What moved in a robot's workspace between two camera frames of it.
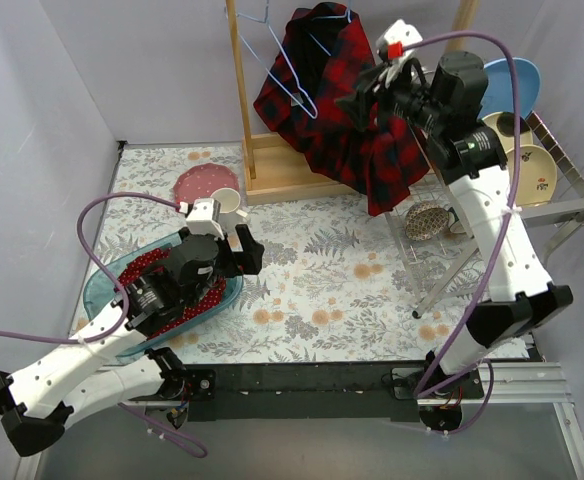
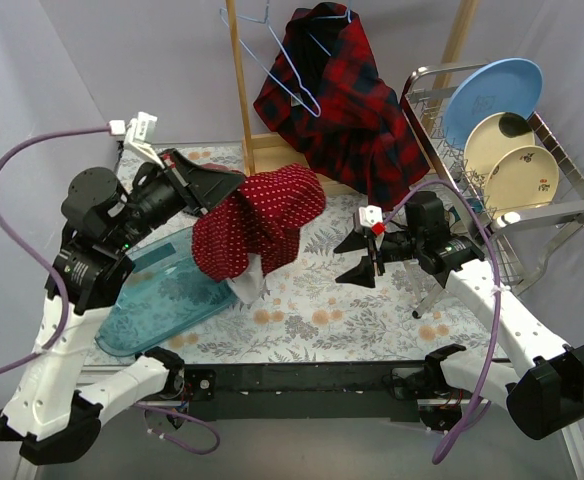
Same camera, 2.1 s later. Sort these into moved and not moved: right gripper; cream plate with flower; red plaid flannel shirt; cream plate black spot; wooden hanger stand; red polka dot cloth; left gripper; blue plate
Moved: red polka dot cloth; left gripper; right gripper
Not moved: cream plate with flower; blue plate; red plaid flannel shirt; cream plate black spot; wooden hanger stand
